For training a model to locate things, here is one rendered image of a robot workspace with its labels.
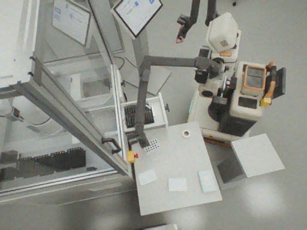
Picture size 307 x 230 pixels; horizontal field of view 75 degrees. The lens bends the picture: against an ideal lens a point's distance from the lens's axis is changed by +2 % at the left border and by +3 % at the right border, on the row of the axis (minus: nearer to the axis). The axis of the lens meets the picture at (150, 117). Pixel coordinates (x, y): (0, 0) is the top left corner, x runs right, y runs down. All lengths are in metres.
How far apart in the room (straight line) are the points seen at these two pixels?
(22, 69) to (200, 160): 1.35
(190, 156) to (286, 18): 3.03
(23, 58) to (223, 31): 1.15
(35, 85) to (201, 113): 1.98
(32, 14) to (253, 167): 1.55
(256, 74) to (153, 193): 1.26
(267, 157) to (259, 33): 2.35
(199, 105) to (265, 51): 1.48
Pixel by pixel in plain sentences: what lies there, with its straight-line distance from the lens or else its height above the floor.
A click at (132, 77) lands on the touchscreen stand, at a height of 0.04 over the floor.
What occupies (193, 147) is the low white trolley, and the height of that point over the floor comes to 0.76.
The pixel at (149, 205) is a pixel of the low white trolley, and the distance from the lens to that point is 1.52.
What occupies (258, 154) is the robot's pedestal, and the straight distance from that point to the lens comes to 1.71.
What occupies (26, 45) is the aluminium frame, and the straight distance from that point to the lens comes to 0.51.
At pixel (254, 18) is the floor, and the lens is 3.90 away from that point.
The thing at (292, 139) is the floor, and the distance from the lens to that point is 2.81.
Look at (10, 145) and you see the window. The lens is 0.79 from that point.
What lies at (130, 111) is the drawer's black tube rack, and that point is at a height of 0.87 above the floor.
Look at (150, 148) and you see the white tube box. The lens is 1.55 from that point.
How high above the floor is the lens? 2.28
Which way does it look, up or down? 64 degrees down
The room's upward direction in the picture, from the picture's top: 10 degrees counter-clockwise
